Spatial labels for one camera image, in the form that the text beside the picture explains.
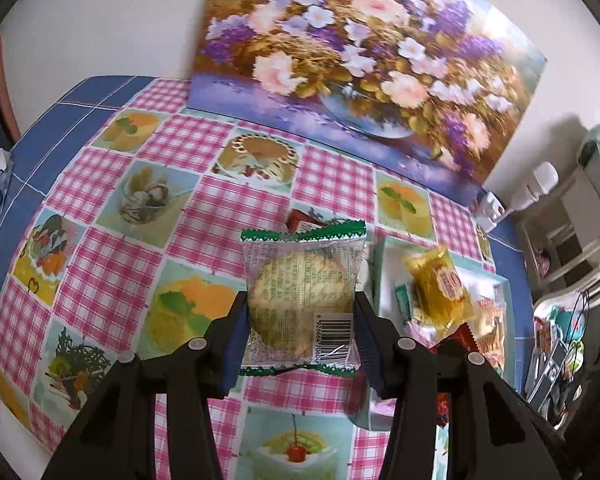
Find small red snack packet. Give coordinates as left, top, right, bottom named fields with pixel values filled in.
left=286, top=207, right=342, bottom=235

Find white chair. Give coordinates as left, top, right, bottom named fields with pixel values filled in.
left=532, top=260, right=600, bottom=317

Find floral painting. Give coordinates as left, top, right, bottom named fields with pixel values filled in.
left=186, top=0, right=550, bottom=207

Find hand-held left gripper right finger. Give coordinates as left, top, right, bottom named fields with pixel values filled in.
left=352, top=290, right=578, bottom=480

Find pink checkered tablecloth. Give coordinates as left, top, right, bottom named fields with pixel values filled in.
left=0, top=77, right=496, bottom=480

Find white shelf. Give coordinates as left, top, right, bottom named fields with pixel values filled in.
left=517, top=160, right=600, bottom=292

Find dark cloth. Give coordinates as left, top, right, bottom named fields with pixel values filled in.
left=564, top=315, right=600, bottom=463

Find teal-rimmed white tray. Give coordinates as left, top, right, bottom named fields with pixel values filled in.
left=352, top=237, right=516, bottom=432

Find green white snack packet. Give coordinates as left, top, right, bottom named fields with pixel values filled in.
left=394, top=282, right=417, bottom=327

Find black cable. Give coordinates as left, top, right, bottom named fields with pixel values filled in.
left=570, top=287, right=594, bottom=357

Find teal toy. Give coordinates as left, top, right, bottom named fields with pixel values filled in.
left=555, top=305, right=589, bottom=332

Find clear bread packet orange label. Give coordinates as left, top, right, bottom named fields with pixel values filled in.
left=472, top=296, right=507, bottom=372

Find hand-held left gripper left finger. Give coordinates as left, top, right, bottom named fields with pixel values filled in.
left=40, top=290, right=252, bottom=480

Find smartphone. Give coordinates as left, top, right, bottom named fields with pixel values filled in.
left=540, top=345, right=570, bottom=401

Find clear cookie packet green edges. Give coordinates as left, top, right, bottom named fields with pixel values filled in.
left=240, top=220, right=369, bottom=377

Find gold yellow snack packet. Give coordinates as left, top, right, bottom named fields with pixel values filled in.
left=402, top=245, right=477, bottom=342

